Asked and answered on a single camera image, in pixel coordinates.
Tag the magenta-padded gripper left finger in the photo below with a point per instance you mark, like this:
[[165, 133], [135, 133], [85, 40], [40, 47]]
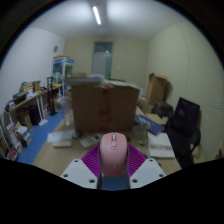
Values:
[[80, 173]]

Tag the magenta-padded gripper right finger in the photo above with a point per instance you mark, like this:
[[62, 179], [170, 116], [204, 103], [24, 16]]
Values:
[[146, 171]]

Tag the pink computer mouse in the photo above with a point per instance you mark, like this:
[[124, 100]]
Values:
[[113, 156]]

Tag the white notebook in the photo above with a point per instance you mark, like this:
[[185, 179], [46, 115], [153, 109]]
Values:
[[160, 146]]

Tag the white paper sheet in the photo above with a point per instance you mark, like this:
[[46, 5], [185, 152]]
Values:
[[60, 136]]

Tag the blue folder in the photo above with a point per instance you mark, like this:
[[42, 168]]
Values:
[[150, 124]]

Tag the black office chair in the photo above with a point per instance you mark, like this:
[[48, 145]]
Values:
[[185, 123]]

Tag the clear plastic jar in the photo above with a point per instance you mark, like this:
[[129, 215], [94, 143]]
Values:
[[67, 110]]

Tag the large brown cardboard box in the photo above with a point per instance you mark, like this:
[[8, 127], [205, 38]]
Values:
[[100, 110]]

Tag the black floor stand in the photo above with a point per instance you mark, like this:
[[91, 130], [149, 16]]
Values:
[[51, 96]]

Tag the open tall cardboard box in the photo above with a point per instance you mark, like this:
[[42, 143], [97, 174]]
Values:
[[156, 90]]

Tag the cluttered wooden side desk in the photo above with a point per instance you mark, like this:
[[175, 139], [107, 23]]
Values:
[[30, 100]]

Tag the blue-framed glass cabinet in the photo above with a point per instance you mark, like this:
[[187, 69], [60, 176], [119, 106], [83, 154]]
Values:
[[61, 71]]

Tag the grey door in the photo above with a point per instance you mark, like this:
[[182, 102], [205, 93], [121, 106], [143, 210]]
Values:
[[101, 60]]

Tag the long ceiling light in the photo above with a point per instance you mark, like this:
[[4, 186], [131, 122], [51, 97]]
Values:
[[96, 15]]

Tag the round wall clock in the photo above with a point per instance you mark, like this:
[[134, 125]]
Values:
[[55, 48]]

